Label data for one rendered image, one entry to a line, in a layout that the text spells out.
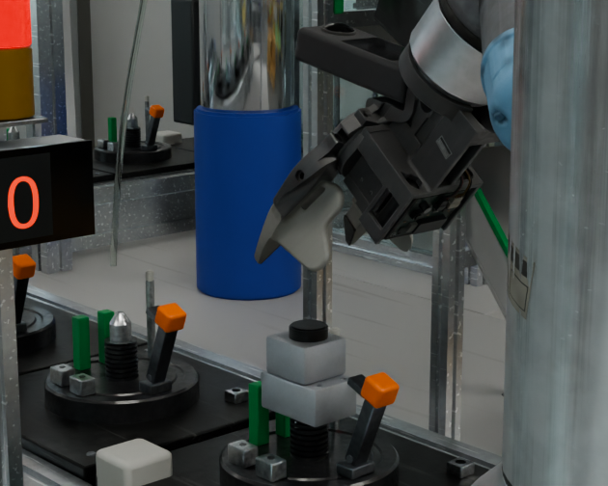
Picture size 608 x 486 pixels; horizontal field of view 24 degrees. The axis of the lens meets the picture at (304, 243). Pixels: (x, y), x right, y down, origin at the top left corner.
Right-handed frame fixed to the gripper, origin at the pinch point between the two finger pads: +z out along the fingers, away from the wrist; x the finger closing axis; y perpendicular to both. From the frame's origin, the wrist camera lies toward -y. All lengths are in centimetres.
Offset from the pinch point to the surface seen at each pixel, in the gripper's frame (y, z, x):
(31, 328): -21.6, 42.1, 1.9
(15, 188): -9.7, 2.0, -19.5
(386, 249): -39, 71, 85
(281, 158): -48, 55, 60
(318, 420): 11.5, 7.6, -1.9
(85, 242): -68, 99, 55
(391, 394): 13.7, 1.7, 0.1
